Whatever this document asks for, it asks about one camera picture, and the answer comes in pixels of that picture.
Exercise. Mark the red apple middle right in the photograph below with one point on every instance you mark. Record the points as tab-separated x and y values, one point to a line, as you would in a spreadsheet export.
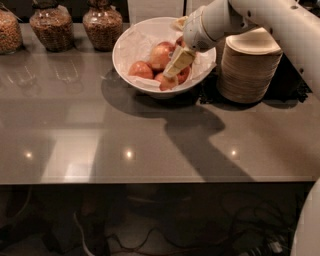
183	75

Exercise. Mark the glass jar of nuts left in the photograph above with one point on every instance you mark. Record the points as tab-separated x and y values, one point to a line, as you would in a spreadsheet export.
10	32

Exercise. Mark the front stack of paper bowls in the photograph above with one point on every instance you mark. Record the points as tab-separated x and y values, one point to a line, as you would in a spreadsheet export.
249	62

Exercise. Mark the white paper bowl liner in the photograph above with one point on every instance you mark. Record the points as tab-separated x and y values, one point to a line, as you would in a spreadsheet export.
133	43

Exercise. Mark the glass jar of nuts middle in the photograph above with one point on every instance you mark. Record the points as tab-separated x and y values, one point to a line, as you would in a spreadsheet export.
52	24

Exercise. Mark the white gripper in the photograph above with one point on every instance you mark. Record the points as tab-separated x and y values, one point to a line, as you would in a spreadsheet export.
196	30

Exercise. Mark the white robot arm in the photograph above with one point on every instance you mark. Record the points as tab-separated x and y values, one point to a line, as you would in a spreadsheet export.
295	29

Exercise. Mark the glass jar of nuts right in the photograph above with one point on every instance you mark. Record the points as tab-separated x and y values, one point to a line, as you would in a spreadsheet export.
103	24

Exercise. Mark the red apple left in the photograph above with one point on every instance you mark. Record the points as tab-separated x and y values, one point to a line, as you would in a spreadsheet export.
141	69

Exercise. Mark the red apple with sticker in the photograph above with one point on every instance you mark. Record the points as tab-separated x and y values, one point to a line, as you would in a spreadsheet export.
160	56

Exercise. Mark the white ceramic bowl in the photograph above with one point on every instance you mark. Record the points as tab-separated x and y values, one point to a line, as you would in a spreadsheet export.
150	26

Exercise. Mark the red apple top right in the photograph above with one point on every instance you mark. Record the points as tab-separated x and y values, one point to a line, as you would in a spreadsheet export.
180	42

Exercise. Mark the glass jar of nuts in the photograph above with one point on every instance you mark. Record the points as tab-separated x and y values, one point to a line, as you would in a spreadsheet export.
10	32
52	24
103	24

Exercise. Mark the yellow-red apple front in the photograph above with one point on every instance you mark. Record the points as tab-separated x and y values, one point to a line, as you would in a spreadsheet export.
165	82

